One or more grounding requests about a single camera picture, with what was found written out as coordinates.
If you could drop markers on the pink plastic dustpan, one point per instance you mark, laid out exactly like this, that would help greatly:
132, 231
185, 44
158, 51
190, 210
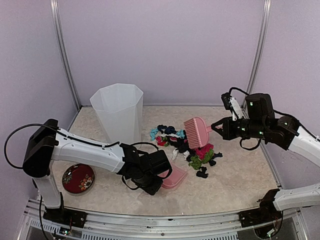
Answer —
175, 178

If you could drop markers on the black paper scrap right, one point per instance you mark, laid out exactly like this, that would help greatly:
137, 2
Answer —
202, 172

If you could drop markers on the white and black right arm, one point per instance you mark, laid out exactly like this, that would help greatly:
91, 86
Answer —
286, 132

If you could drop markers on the translucent white plastic bin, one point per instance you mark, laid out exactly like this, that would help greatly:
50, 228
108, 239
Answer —
119, 109

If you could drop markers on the green paper scrap near dustpan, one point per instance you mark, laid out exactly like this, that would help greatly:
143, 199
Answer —
195, 162

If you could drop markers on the red floral lacquer bowl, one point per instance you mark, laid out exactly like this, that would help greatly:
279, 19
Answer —
78, 178

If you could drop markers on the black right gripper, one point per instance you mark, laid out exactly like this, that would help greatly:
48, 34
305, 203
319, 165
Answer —
228, 132

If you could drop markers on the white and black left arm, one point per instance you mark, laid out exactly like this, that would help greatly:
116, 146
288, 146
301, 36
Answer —
51, 143

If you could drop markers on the pink hand brush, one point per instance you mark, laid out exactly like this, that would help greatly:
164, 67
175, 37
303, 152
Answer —
197, 132

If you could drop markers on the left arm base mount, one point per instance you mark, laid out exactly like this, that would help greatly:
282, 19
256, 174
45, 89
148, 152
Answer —
65, 216

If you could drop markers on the pile of coloured paper scraps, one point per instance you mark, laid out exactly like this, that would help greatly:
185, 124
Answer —
179, 141

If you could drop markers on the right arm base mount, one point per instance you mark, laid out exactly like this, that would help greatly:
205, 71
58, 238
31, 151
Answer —
264, 213

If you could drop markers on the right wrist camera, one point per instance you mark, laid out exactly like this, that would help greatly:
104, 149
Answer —
230, 103

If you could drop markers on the light blue paper scrap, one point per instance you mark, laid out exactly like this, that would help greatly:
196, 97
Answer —
153, 133

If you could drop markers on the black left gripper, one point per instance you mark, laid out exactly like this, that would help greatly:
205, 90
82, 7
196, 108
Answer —
152, 190

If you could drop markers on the aluminium front rail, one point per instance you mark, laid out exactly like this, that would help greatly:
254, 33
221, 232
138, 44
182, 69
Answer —
217, 226

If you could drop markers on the navy paper scrap far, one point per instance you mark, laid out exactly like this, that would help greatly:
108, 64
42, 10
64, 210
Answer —
167, 130

